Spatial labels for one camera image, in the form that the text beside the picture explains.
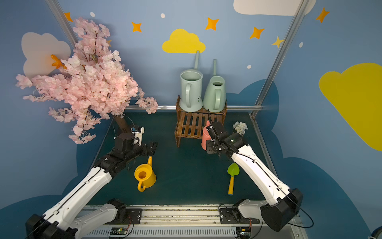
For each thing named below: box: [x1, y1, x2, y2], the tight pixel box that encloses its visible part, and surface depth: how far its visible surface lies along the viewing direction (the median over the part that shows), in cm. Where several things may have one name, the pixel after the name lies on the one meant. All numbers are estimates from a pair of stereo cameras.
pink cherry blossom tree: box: [15, 17, 159, 144], surface depth 68 cm
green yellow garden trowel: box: [227, 162, 240, 196], surface depth 90 cm
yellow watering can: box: [134, 155, 157, 193], surface depth 80 cm
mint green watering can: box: [202, 58, 227, 113], surface depth 79 cm
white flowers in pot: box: [232, 120, 249, 136], surface depth 98 cm
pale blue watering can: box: [179, 50, 204, 113], surface depth 75 cm
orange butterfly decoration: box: [50, 54, 68, 70], surface depth 70 cm
